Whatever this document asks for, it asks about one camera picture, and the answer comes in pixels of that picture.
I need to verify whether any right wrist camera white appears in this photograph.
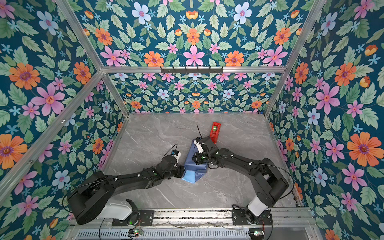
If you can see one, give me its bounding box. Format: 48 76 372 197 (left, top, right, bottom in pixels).
194 140 204 154

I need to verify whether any white vented cable duct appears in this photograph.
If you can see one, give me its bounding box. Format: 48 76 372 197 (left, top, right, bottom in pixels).
76 229 251 240

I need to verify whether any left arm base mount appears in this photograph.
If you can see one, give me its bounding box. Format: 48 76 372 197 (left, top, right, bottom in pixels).
112 199 155 227

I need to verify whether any aluminium horizontal back bar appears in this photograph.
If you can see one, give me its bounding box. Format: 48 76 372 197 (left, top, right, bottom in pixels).
102 66 286 74

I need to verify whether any red tape dispenser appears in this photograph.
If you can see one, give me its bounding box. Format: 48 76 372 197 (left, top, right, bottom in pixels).
210 122 221 144

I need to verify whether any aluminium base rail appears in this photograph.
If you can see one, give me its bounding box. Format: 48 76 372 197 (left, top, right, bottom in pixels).
83 208 317 228

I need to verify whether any aluminium left side bar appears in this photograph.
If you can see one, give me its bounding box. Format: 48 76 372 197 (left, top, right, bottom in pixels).
1 71 103 205

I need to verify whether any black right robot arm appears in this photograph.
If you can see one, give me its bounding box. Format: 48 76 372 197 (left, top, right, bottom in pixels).
192 137 289 217

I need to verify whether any black hook rail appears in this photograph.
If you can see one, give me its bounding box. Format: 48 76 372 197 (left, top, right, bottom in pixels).
160 67 224 74

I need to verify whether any aluminium corner frame post left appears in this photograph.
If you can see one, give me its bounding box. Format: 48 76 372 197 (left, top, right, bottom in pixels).
56 1 129 118

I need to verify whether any aluminium corner frame post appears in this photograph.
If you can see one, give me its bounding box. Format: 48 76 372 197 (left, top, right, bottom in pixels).
264 0 327 119
56 1 129 118

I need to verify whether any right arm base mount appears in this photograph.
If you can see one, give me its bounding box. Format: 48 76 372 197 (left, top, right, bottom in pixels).
232 204 273 226

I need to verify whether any aluminium corner frame post right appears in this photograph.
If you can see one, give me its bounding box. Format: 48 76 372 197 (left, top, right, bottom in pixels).
264 0 327 119

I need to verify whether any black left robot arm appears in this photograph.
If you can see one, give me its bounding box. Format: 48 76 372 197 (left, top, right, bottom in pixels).
68 151 185 225

